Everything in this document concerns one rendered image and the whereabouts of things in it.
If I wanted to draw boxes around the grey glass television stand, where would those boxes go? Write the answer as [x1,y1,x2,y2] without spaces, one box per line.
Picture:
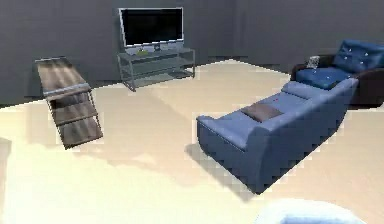
[116,46,197,92]

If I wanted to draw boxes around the brown cushion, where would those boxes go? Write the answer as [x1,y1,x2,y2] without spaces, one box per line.
[240,102,284,123]

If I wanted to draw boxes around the blue fabric sofa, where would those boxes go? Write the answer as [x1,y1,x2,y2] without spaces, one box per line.
[196,77,360,195]

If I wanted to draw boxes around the black television set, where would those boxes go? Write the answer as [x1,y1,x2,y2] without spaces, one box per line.
[118,6,185,50]

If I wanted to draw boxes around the dark blue tufted armchair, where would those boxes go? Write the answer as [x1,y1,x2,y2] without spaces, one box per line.
[290,39,384,108]

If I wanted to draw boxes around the brown wooden shelf table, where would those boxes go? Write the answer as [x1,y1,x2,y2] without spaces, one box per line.
[34,56,104,150]

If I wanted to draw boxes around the small patterned grey statue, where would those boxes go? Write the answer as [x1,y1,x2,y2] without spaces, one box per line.
[306,55,321,70]

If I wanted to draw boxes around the pale blue rounded furniture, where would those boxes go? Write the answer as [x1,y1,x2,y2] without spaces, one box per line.
[254,198,368,224]

